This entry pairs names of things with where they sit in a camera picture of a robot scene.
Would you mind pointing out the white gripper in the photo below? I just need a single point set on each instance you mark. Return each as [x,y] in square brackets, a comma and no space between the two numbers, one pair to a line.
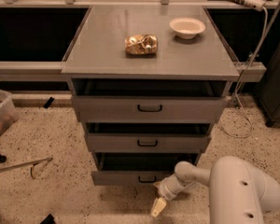
[167,190]

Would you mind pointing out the grey bottom drawer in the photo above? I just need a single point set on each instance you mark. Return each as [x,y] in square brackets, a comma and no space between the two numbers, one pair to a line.
[134,169]

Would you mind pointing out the grey drawer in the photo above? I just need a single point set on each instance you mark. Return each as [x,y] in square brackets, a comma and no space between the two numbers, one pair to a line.
[147,137]
[134,169]
[147,100]

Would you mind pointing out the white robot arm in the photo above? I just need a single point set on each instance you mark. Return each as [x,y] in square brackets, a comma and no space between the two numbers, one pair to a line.
[239,193]

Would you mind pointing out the grey middle drawer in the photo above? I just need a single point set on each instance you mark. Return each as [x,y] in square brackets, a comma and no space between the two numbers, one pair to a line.
[147,137]

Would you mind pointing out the grey top drawer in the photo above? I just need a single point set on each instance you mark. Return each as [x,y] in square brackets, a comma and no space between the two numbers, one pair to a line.
[147,100]

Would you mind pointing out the grey metal drawer cabinet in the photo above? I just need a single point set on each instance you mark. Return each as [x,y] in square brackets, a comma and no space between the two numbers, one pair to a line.
[100,48]

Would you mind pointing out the black object bottom edge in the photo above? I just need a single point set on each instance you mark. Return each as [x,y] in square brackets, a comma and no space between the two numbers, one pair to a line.
[48,220]

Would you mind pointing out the long metal rod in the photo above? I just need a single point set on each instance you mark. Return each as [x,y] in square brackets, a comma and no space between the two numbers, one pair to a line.
[17,166]

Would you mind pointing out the small black floor block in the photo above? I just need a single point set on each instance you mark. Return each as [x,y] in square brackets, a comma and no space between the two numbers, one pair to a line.
[48,102]

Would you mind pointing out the dark cabinet on right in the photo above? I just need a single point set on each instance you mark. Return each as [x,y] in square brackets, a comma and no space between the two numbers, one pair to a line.
[268,90]

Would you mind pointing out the white paper bowl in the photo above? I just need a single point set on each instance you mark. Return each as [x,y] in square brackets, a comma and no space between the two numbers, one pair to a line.
[187,28]

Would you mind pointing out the clear plastic storage bin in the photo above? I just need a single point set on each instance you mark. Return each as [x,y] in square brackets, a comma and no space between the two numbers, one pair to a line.
[8,113]

